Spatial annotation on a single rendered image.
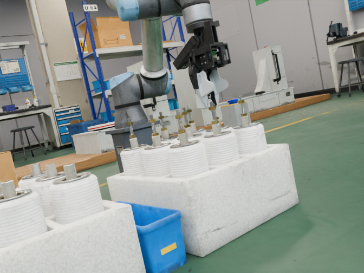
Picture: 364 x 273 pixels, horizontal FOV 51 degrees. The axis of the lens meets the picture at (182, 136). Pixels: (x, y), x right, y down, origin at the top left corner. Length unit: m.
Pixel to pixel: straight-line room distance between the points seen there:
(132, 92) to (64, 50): 6.09
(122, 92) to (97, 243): 1.00
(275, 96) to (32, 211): 4.06
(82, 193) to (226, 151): 0.40
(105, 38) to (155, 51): 4.89
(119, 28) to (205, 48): 5.71
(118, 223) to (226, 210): 0.30
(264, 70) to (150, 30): 3.35
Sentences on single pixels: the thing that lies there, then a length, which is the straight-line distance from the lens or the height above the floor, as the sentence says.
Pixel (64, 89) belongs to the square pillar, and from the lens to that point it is 7.54.
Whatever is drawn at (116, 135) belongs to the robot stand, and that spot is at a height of 0.28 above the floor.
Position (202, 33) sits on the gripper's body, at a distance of 1.01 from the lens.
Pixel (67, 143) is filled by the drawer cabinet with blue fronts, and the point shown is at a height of 0.08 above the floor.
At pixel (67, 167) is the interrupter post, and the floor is 0.28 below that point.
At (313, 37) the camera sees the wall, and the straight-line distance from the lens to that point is 6.76.
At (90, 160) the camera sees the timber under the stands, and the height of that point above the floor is 0.06.
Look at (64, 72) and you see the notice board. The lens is 7.59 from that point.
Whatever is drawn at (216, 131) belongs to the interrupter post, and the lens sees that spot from 1.02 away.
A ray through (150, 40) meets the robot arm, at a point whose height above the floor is 0.62.
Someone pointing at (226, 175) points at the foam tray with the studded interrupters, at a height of 0.16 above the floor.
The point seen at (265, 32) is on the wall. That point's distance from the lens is 7.33.
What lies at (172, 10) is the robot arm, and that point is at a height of 0.61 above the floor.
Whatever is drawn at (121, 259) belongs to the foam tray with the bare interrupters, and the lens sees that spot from 0.78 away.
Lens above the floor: 0.36
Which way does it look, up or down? 5 degrees down
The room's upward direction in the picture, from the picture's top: 12 degrees counter-clockwise
